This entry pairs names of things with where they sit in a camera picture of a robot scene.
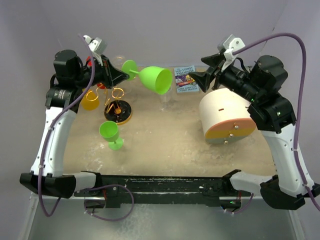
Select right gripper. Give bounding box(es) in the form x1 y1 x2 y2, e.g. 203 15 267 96
189 50 263 103

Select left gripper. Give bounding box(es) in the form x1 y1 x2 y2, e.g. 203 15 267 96
73 54 129 90

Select red wine glass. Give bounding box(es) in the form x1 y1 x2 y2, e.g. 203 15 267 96
85 56 106 90

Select gold wine glass rack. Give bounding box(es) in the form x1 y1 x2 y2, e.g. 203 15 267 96
96 86 133 125

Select orange wine glass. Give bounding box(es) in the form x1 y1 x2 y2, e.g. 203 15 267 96
80 88 100 111

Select green wine glass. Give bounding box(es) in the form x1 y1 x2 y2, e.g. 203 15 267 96
99 120 124 150
121 59 173 95

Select white round drawer box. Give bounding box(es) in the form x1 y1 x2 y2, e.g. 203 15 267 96
199 88 256 144

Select clear wine glass front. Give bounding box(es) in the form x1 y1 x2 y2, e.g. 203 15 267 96
111 55 132 94

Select clear wine glass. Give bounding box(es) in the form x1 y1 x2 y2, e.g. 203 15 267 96
159 87 173 111
111 55 132 94

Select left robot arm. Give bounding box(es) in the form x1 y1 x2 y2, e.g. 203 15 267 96
19 49 129 199

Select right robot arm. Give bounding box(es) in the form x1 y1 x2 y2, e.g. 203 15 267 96
189 53 320 210

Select clear wine glass back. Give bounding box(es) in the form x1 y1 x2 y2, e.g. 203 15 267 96
159 87 173 111

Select blue treehouse book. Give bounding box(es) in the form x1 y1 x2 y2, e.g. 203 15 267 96
174 65 200 94

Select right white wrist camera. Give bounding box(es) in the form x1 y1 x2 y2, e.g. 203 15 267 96
217 34 246 72

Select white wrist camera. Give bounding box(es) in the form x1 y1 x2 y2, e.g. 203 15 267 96
83 35 107 59
217 34 246 72

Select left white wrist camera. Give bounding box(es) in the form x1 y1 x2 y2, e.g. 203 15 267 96
83 35 107 59

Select black base frame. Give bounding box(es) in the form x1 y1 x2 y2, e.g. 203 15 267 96
74 175 250 208

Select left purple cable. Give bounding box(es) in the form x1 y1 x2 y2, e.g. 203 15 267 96
37 33 136 222

